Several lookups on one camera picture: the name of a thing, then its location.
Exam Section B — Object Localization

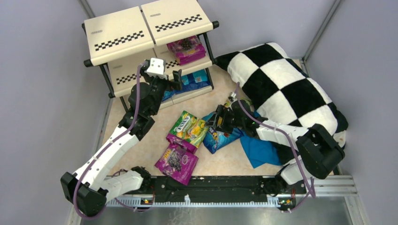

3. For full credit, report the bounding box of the blue candy bag on shelf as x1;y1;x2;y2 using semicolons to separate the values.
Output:
178;69;210;93
161;90;177;102

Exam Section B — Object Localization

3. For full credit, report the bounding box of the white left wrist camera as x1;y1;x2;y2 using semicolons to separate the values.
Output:
145;58;167;79

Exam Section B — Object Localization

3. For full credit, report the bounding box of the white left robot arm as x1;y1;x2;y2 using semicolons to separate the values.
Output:
61;69;182;219

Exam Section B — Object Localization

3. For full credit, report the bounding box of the green Fox's candy bag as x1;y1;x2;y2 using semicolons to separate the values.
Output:
240;98;254;111

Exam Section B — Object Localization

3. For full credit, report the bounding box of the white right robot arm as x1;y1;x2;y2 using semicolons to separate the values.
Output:
205;100;345;185

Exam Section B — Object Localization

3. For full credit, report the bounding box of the cream three-tier shelf rack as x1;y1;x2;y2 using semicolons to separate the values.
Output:
82;0;219;100

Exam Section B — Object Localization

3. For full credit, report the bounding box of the purple grape candy bag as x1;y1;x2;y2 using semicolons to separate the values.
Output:
167;36;206;66
154;144;199;186
166;134;198;154

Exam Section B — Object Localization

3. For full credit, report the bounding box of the blue cloth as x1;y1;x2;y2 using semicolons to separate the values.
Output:
240;130;282;168

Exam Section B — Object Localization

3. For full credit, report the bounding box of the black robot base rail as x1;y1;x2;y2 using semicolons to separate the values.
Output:
129;176;307;203

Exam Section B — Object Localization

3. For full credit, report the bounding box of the blue Skittles candy bag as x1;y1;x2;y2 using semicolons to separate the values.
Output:
202;127;244;154

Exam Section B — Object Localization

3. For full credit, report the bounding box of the green yellow candy bag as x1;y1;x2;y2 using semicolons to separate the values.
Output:
169;111;209;148

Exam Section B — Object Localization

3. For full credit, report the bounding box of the black white checkered pillow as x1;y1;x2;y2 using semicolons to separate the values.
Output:
215;42;349;149

